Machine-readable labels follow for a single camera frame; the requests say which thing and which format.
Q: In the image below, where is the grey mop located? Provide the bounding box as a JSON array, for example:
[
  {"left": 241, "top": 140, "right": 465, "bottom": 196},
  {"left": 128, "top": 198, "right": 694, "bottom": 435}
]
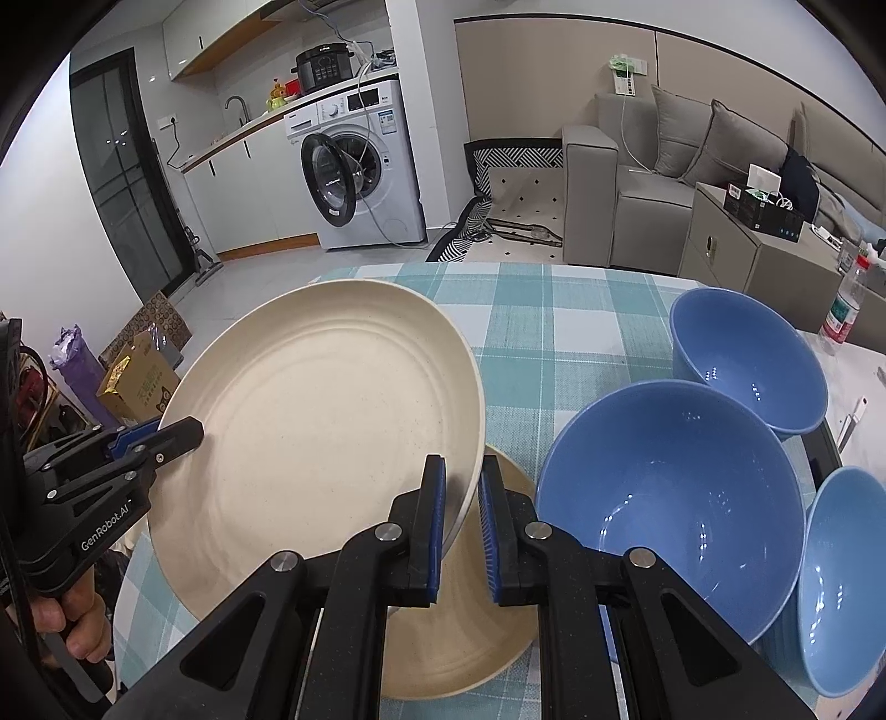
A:
[{"left": 183, "top": 222, "right": 223, "bottom": 285}]

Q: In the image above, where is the brown patterned board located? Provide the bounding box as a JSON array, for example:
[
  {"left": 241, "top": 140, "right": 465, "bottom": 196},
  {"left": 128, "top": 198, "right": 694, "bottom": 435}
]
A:
[{"left": 100, "top": 291, "right": 193, "bottom": 368}]

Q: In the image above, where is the white charging cable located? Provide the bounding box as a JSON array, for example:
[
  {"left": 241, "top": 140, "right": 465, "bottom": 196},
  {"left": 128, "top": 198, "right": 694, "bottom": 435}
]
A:
[{"left": 618, "top": 93, "right": 655, "bottom": 171}]

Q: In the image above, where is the white wall power strip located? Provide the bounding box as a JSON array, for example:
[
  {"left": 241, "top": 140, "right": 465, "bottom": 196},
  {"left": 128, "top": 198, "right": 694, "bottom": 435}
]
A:
[{"left": 604, "top": 54, "right": 648, "bottom": 94}]

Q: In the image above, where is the floor extension cord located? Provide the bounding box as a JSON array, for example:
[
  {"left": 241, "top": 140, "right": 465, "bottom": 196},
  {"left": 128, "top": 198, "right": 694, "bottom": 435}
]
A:
[{"left": 488, "top": 218, "right": 565, "bottom": 248}]

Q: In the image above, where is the grey sofa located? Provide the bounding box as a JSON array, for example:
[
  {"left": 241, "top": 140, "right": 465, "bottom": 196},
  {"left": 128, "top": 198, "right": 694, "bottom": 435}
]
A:
[{"left": 562, "top": 86, "right": 886, "bottom": 272}]

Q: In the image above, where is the black box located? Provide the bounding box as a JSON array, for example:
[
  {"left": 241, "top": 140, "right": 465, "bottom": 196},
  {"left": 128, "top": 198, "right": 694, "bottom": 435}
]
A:
[{"left": 723, "top": 183, "right": 805, "bottom": 240}]

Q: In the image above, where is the blue bowl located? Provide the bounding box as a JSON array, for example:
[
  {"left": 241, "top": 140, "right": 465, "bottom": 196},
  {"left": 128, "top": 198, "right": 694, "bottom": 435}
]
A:
[
  {"left": 668, "top": 287, "right": 830, "bottom": 442},
  {"left": 535, "top": 380, "right": 807, "bottom": 646},
  {"left": 796, "top": 466, "right": 886, "bottom": 698}
]

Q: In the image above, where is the cardboard box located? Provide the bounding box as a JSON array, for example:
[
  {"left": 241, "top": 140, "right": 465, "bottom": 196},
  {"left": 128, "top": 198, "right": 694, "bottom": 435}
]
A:
[{"left": 97, "top": 331, "right": 182, "bottom": 425}]

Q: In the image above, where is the person's left hand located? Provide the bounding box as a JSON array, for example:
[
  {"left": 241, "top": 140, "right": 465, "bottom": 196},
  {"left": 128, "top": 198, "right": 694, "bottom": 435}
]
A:
[{"left": 31, "top": 573, "right": 113, "bottom": 667}]

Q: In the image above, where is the beige plate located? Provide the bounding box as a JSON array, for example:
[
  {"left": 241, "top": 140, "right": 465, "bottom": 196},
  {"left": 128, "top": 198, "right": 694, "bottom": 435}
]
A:
[
  {"left": 147, "top": 279, "right": 486, "bottom": 628},
  {"left": 379, "top": 443, "right": 542, "bottom": 700}
]

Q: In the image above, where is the dark glass door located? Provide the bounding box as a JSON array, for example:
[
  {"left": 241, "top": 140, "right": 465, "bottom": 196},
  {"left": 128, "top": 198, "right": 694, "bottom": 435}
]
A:
[{"left": 69, "top": 55, "right": 191, "bottom": 306}]

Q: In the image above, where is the grey nightstand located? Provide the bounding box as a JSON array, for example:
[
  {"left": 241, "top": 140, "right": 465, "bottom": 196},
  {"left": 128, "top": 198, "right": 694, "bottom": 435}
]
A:
[{"left": 678, "top": 181, "right": 863, "bottom": 333}]

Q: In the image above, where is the white kitchen counter cabinet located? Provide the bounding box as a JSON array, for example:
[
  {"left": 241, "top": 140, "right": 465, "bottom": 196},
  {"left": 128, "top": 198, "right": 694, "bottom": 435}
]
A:
[{"left": 181, "top": 97, "right": 323, "bottom": 260}]

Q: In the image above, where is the dark blue garment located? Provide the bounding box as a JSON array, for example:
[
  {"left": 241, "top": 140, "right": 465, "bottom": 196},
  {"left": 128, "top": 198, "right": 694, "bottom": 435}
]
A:
[{"left": 779, "top": 148, "right": 821, "bottom": 215}]

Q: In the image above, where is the white small tool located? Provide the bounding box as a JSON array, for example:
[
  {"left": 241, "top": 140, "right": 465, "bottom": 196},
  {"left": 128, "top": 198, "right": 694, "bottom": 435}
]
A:
[{"left": 837, "top": 398, "right": 868, "bottom": 448}]

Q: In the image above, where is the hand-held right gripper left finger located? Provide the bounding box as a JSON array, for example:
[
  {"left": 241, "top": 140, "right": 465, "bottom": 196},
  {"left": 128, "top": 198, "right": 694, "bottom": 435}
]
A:
[{"left": 114, "top": 453, "right": 447, "bottom": 720}]

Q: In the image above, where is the grey cushion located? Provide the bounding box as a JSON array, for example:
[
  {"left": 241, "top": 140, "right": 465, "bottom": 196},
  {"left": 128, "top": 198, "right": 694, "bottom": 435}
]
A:
[
  {"left": 652, "top": 84, "right": 714, "bottom": 182},
  {"left": 682, "top": 100, "right": 790, "bottom": 203}
]

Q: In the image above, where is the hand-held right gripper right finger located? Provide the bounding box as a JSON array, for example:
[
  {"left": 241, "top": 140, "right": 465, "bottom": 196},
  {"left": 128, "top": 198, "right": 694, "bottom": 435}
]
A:
[{"left": 477, "top": 453, "right": 814, "bottom": 720}]

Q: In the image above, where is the black pressure cooker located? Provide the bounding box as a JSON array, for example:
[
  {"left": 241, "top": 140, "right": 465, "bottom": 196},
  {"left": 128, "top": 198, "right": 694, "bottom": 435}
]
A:
[{"left": 294, "top": 43, "right": 347, "bottom": 94}]

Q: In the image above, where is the clear water bottle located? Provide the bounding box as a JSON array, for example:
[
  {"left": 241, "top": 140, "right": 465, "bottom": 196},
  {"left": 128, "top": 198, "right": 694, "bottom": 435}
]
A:
[{"left": 818, "top": 253, "right": 869, "bottom": 354}]

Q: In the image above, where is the black white patterned rug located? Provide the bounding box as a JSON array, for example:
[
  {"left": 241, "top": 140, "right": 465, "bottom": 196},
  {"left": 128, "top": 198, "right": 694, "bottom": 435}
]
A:
[{"left": 425, "top": 138, "right": 565, "bottom": 264}]

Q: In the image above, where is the purple bag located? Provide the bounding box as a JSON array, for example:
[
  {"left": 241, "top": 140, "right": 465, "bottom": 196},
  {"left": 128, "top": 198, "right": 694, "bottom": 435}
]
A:
[{"left": 48, "top": 325, "right": 105, "bottom": 423}]

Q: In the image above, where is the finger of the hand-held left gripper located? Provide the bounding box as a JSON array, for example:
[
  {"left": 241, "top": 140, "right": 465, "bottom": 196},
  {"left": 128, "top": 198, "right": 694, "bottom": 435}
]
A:
[
  {"left": 111, "top": 417, "right": 205, "bottom": 480},
  {"left": 104, "top": 419, "right": 165, "bottom": 461}
]

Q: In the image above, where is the white box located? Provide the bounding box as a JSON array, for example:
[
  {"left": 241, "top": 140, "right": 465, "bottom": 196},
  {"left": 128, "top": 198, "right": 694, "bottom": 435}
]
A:
[{"left": 748, "top": 164, "right": 783, "bottom": 202}]

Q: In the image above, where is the white marble side table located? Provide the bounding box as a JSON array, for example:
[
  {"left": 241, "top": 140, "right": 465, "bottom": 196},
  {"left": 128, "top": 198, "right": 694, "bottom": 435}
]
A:
[{"left": 796, "top": 325, "right": 886, "bottom": 472}]

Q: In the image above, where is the white washing machine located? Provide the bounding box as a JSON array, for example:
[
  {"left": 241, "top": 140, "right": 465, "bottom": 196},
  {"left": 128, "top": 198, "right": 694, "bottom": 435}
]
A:
[{"left": 284, "top": 79, "right": 426, "bottom": 251}]

